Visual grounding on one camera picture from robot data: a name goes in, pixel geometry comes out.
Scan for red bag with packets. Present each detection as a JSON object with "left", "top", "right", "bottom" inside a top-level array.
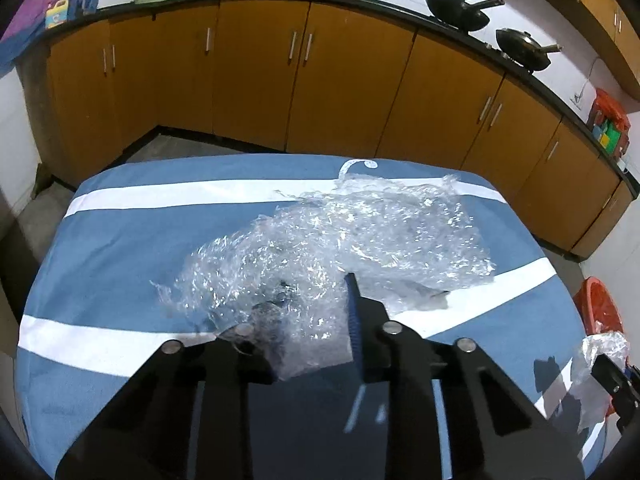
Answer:
[{"left": 587, "top": 88, "right": 632, "bottom": 157}]

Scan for black countertop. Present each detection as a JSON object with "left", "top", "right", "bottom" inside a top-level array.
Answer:
[{"left": 30, "top": 0, "right": 640, "bottom": 187}]

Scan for yellow oil bottle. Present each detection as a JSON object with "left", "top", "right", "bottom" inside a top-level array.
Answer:
[{"left": 45, "top": 0, "right": 70, "bottom": 30}]

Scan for blue white striped tablecloth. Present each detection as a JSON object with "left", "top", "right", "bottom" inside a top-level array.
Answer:
[{"left": 14, "top": 152, "right": 608, "bottom": 480}]

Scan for red plastic basket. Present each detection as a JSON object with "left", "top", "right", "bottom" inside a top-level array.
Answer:
[{"left": 572, "top": 276, "right": 626, "bottom": 418}]

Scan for wall socket with cable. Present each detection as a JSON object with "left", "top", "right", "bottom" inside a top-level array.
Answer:
[{"left": 570, "top": 57, "right": 609, "bottom": 106}]

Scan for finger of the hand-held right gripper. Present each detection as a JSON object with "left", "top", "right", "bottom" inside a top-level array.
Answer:
[{"left": 591, "top": 354, "right": 640, "bottom": 436}]

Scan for purple and blue cloth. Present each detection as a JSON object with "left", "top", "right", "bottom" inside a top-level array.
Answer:
[{"left": 0, "top": 0, "right": 101, "bottom": 64}]

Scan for black wok with utensils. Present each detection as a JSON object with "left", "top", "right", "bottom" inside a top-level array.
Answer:
[{"left": 424, "top": 0, "right": 505, "bottom": 32}]

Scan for clear plastic wrap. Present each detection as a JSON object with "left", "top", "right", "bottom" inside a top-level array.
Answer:
[{"left": 150, "top": 172, "right": 499, "bottom": 382}]

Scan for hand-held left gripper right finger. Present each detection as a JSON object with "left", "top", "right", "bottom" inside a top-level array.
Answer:
[{"left": 345, "top": 272, "right": 586, "bottom": 480}]

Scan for white plastic film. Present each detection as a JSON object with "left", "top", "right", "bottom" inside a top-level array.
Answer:
[{"left": 570, "top": 331, "right": 632, "bottom": 433}]

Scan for black wok with lid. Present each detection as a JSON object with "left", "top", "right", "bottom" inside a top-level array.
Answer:
[{"left": 495, "top": 27, "right": 564, "bottom": 72}]

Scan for stepped orange wall cabinet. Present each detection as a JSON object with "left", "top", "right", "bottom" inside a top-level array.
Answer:
[{"left": 545, "top": 0, "right": 640, "bottom": 92}]

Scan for green packets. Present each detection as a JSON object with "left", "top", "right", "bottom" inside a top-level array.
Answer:
[{"left": 597, "top": 120, "right": 624, "bottom": 151}]

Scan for orange lower kitchen cabinets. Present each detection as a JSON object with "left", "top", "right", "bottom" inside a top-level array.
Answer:
[{"left": 20, "top": 0, "right": 632, "bottom": 261}]

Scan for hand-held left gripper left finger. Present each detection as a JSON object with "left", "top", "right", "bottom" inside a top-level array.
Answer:
[{"left": 55, "top": 324, "right": 280, "bottom": 480}]

